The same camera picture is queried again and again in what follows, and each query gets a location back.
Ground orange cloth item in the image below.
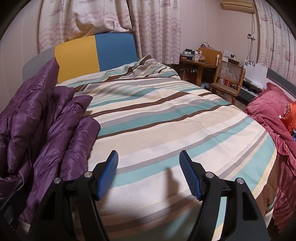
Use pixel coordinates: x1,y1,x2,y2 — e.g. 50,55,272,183
279,102,296,133

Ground purple quilted down jacket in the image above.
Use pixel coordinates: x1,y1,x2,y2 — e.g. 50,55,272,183
1,59,100,223

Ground grey yellow blue headboard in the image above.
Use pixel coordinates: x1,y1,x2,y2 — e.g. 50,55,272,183
23,33,137,83

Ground white paper bag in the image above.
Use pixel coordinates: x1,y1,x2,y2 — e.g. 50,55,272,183
243,59,268,89

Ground wooden rattan chair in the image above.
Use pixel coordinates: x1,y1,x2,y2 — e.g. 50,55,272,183
210,60,246,105

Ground pink patterned curtain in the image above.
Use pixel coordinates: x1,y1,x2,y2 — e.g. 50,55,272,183
38,1,181,64

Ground patterned pillow on headboard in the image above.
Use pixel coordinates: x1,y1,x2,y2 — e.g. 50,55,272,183
64,1,132,42

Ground wall air conditioner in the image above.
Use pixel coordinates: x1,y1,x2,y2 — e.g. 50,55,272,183
221,0,254,12

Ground right side patterned curtain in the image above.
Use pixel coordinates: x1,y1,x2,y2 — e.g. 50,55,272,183
254,1,295,84

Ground wooden desk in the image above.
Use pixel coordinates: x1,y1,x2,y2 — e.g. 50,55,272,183
179,47,223,86

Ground striped bed duvet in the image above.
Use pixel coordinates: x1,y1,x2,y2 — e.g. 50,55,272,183
57,56,276,240

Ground pink red quilt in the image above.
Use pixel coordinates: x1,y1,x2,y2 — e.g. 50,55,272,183
244,82,295,233

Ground items on desk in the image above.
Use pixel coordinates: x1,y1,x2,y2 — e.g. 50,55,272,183
180,48,206,62

